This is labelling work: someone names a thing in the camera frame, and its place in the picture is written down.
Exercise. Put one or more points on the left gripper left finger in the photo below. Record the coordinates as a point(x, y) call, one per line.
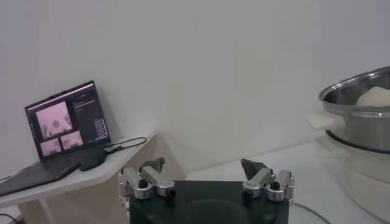
point(152, 179)

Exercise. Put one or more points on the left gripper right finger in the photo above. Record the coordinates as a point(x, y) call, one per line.
point(259, 178)

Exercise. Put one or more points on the white steamed baozi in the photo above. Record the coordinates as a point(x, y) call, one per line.
point(376, 97)

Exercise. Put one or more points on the stainless steel steamer basket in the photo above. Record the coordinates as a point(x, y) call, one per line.
point(365, 131)

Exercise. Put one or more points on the white side table with mouse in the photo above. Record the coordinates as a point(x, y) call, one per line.
point(91, 179)

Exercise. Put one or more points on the black computer mouse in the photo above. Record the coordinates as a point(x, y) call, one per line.
point(93, 159)

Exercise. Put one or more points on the black laptop with dark screen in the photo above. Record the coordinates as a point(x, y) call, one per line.
point(67, 121)

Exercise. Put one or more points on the cream electric cooker pot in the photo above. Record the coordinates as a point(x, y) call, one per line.
point(371, 173)

